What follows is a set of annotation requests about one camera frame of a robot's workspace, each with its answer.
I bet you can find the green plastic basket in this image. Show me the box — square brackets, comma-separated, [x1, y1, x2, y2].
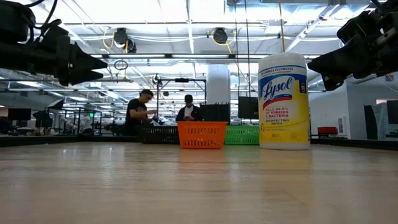
[224, 125, 261, 146]

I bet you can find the black monitor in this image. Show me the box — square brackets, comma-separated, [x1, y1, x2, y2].
[7, 107, 32, 121]

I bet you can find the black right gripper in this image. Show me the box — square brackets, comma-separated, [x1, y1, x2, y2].
[307, 0, 398, 92]

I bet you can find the distant black gantry frame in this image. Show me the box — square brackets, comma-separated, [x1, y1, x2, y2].
[156, 77, 208, 124]

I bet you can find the black plastic bin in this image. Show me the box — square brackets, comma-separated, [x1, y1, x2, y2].
[139, 124, 180, 144]

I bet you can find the person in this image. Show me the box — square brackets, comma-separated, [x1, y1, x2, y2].
[124, 89, 159, 137]
[175, 94, 203, 123]

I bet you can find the orange plastic basket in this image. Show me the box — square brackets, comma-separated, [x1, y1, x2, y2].
[177, 121, 228, 150]

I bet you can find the black ceiling cord reel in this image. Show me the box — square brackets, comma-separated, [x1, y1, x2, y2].
[211, 27, 236, 54]
[112, 27, 137, 54]

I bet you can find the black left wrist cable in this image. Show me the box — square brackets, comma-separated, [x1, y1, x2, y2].
[23, 0, 63, 35]

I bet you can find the black square screen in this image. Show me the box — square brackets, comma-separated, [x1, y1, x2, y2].
[238, 96, 260, 119]

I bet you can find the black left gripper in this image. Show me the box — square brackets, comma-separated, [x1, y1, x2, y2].
[0, 24, 108, 87]

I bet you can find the dark wall screen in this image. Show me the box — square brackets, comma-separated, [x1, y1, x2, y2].
[386, 100, 398, 125]

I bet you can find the white pillar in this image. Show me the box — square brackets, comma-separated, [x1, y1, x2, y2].
[206, 63, 231, 105]

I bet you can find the black cabinet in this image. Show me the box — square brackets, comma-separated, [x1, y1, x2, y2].
[199, 103, 231, 124]

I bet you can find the black standing panel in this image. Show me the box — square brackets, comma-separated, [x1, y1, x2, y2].
[363, 104, 379, 140]

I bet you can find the red bin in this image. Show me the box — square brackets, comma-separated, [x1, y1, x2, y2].
[317, 126, 339, 136]

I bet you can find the Lysol wipes canister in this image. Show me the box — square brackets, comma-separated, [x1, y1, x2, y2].
[257, 52, 311, 151]

